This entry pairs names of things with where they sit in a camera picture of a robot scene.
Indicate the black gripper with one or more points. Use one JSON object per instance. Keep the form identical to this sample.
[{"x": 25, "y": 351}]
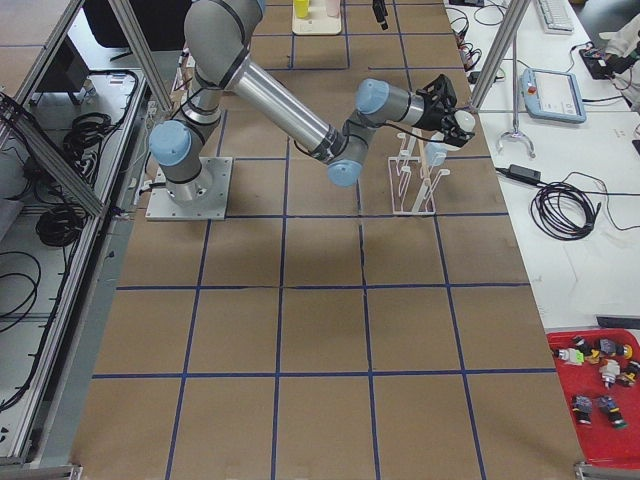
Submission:
[{"x": 431, "y": 119}]

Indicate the cream white cup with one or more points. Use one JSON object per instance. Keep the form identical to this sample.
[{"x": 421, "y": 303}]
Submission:
[{"x": 463, "y": 130}]

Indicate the light blue cup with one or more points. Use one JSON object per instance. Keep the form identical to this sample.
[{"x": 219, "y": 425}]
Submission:
[{"x": 435, "y": 154}]

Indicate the pink cup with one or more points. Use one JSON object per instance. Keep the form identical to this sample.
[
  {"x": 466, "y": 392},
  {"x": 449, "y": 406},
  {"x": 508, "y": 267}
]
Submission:
[{"x": 332, "y": 8}]

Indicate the yellow cup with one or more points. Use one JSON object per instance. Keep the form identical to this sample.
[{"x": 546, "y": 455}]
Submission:
[{"x": 301, "y": 8}]

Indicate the black power adapter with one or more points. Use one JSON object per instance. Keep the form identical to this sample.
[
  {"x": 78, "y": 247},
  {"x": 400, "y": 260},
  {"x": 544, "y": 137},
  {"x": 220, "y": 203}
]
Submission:
[{"x": 521, "y": 174}]

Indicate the blue teach pendant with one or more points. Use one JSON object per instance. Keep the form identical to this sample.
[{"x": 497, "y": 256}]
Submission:
[{"x": 552, "y": 95}]

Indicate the white keyboard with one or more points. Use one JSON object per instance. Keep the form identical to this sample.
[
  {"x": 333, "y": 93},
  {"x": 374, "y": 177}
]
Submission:
[{"x": 554, "y": 17}]

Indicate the cream plastic tray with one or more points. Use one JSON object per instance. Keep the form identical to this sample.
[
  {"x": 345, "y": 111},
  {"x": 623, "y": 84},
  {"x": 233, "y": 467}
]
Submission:
[{"x": 317, "y": 23}]

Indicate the person in white shirt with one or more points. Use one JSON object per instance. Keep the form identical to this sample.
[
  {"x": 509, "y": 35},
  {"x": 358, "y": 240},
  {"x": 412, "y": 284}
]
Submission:
[{"x": 622, "y": 55}]

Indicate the red parts tray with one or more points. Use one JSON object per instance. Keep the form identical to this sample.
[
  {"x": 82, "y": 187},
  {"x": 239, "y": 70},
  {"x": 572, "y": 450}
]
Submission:
[{"x": 599, "y": 374}]

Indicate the white wire cup rack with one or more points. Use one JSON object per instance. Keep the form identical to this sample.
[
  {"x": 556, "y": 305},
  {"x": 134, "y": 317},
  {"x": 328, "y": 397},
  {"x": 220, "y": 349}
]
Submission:
[{"x": 413, "y": 183}]

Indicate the aluminium frame post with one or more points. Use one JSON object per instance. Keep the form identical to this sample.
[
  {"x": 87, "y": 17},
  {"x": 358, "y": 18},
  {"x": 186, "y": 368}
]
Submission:
[{"x": 504, "y": 38}]

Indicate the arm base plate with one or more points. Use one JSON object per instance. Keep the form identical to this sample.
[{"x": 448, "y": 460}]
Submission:
[{"x": 205, "y": 198}]

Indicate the right aluminium frame rail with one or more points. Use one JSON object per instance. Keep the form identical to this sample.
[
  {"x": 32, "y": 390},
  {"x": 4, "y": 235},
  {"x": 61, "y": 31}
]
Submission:
[{"x": 74, "y": 125}]

